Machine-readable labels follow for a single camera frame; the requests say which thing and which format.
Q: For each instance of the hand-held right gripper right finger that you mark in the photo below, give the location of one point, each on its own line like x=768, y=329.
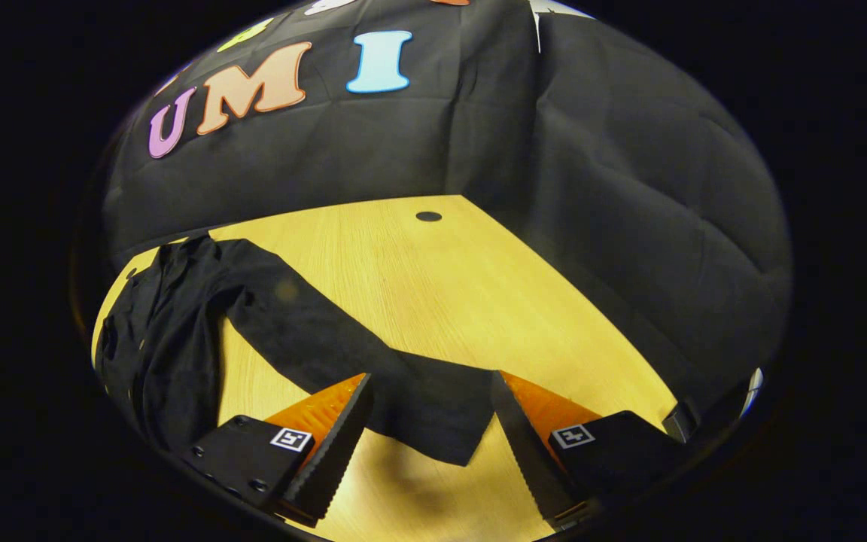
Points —
x=524, y=452

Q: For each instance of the black button jacket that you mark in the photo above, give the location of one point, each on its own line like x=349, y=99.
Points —
x=170, y=339

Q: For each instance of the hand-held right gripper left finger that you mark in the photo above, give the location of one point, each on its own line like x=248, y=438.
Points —
x=343, y=444

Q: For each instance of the black backdrop cloth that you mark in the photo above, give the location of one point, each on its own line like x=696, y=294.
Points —
x=629, y=188

